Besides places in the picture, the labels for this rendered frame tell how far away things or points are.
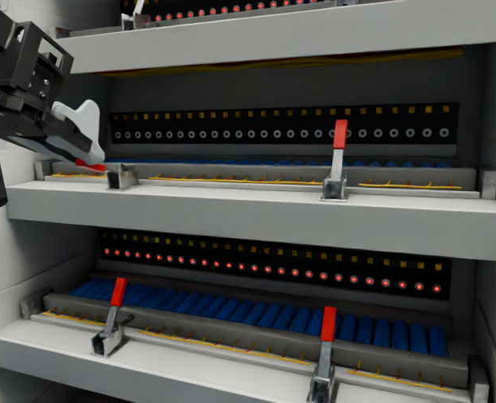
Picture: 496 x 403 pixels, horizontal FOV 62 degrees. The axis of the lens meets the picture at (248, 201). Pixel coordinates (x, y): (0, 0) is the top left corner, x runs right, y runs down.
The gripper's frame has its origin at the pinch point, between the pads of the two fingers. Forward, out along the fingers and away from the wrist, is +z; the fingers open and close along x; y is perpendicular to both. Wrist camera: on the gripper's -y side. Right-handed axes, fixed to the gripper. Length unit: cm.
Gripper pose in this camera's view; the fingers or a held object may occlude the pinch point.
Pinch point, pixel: (87, 161)
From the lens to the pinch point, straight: 49.6
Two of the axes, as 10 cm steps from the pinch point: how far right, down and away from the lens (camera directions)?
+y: 1.4, -9.6, 2.6
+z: 3.2, 2.9, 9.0
